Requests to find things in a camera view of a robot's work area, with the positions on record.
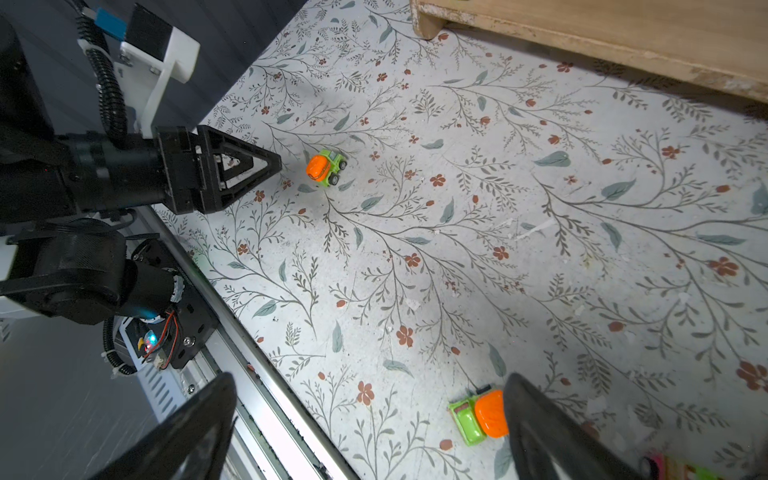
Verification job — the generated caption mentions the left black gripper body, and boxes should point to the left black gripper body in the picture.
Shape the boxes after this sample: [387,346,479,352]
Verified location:
[155,127,205,214]

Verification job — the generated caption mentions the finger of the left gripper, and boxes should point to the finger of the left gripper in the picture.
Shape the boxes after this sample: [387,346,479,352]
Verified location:
[196,125,282,213]

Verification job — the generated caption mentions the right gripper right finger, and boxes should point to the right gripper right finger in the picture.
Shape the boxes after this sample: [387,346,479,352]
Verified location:
[503,373,641,480]

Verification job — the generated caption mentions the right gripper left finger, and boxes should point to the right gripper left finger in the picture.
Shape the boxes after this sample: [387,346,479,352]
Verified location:
[93,372,237,480]

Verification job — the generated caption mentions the orange green toy car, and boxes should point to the orange green toy car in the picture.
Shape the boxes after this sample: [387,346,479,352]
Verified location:
[306,150,348,187]

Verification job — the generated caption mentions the pink green toy truck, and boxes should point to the pink green toy truck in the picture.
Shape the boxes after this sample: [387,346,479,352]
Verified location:
[639,453,723,480]

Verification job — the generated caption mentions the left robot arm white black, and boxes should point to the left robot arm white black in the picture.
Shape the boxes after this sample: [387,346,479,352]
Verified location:
[1,1,282,324]

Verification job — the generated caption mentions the wooden two-tier shelf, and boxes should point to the wooden two-tier shelf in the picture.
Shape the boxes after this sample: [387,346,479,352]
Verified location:
[410,0,767,102]

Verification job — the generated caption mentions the white ribbed cable duct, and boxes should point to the white ribbed cable duct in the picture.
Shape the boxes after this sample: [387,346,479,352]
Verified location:
[118,317,185,423]

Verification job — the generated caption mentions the aluminium rail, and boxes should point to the aluminium rail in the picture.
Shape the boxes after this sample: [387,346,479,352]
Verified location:
[131,207,358,479]

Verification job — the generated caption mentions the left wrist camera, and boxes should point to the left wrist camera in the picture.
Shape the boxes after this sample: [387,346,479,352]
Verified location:
[70,1,200,139]

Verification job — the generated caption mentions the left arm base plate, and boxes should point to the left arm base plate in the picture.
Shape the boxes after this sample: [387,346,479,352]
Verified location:
[102,239,219,376]

